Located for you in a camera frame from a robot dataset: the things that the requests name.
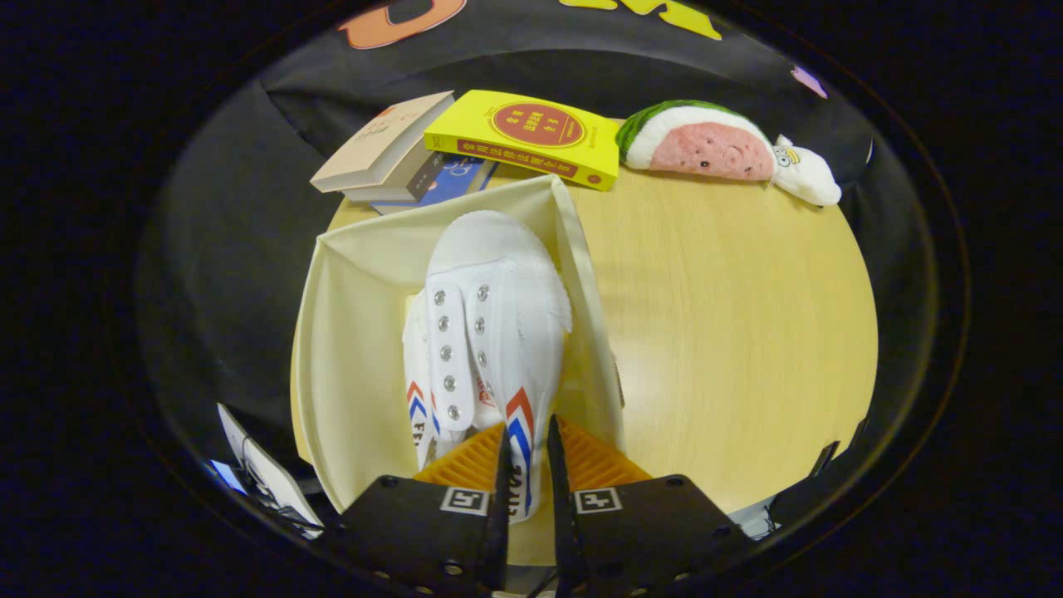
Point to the white canvas shoe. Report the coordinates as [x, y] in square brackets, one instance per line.
[419, 365]
[515, 282]

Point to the blue book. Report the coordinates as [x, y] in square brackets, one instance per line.
[453, 184]

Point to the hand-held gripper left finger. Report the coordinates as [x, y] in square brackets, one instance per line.
[415, 531]

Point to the watermelon slice plush toy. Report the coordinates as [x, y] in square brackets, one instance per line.
[706, 141]

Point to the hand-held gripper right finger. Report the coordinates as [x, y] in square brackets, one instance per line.
[648, 531]

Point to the cream fabric storage box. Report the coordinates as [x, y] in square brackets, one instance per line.
[365, 332]

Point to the small lit screen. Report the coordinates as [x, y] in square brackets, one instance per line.
[226, 475]

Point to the yellow book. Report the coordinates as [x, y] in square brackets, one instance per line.
[531, 133]

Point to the white book with dark spine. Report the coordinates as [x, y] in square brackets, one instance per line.
[407, 184]

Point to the beige book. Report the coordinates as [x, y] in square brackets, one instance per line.
[382, 141]

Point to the white duck plush toy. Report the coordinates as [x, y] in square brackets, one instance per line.
[810, 174]

